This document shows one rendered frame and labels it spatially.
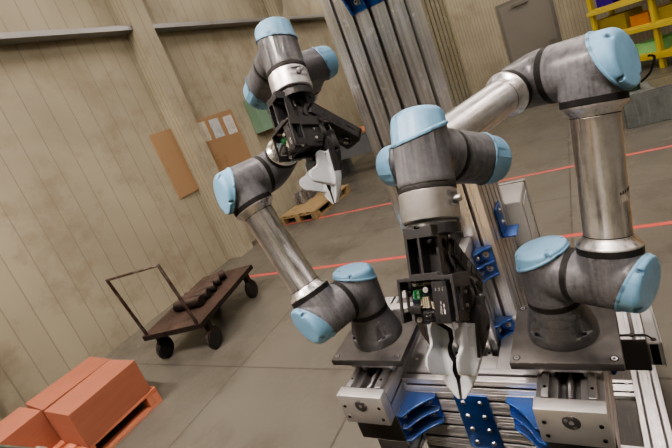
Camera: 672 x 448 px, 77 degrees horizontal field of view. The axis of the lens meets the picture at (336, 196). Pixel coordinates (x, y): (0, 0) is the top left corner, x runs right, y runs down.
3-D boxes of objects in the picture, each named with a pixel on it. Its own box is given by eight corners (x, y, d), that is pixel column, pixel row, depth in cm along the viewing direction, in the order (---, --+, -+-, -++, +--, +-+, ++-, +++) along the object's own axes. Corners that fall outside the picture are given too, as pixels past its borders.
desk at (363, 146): (352, 168, 954) (339, 133, 935) (417, 151, 871) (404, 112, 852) (337, 181, 888) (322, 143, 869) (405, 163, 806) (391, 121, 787)
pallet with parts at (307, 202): (314, 199, 807) (308, 182, 800) (352, 190, 763) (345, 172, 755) (280, 226, 709) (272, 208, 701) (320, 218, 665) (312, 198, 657)
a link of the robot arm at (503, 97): (507, 54, 98) (360, 146, 74) (554, 38, 89) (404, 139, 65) (522, 101, 101) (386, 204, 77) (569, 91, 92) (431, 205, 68)
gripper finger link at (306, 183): (304, 213, 73) (289, 164, 75) (332, 208, 76) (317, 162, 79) (312, 206, 70) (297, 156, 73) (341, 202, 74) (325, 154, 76)
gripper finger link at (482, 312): (453, 357, 53) (442, 286, 54) (457, 354, 54) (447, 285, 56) (491, 358, 50) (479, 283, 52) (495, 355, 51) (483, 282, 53)
